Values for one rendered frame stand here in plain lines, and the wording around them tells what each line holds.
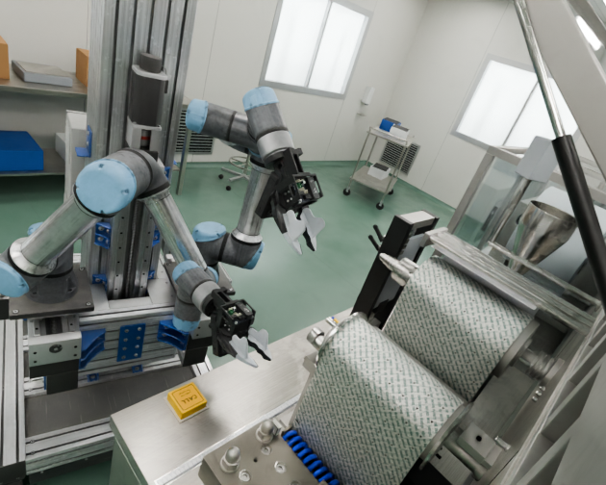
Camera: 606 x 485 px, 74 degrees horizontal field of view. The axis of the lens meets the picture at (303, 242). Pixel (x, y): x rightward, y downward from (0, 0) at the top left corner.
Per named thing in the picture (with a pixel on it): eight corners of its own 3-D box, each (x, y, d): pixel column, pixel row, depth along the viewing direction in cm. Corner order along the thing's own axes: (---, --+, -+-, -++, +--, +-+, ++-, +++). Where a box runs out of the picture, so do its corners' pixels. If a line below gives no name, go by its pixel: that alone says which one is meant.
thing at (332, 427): (291, 426, 88) (317, 368, 80) (372, 522, 76) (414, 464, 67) (290, 428, 88) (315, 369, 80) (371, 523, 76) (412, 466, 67)
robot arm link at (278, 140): (249, 146, 87) (277, 147, 92) (256, 166, 86) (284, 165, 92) (270, 129, 81) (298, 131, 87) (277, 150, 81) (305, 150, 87)
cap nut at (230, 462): (232, 450, 79) (237, 437, 77) (242, 466, 77) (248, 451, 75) (216, 461, 76) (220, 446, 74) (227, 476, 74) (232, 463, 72)
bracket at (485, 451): (467, 427, 69) (472, 420, 68) (498, 454, 66) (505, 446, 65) (455, 442, 65) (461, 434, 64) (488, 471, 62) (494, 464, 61)
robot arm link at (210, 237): (192, 243, 158) (198, 214, 152) (226, 253, 160) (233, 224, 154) (183, 259, 148) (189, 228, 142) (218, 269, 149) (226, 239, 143)
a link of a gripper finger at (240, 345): (250, 355, 86) (232, 326, 92) (244, 374, 89) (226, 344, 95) (263, 351, 88) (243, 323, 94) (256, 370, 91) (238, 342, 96)
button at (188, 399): (191, 387, 104) (192, 381, 103) (206, 407, 100) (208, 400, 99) (165, 398, 99) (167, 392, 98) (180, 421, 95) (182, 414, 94)
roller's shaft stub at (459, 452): (447, 439, 71) (459, 422, 69) (484, 472, 68) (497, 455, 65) (437, 451, 68) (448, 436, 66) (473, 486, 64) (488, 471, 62)
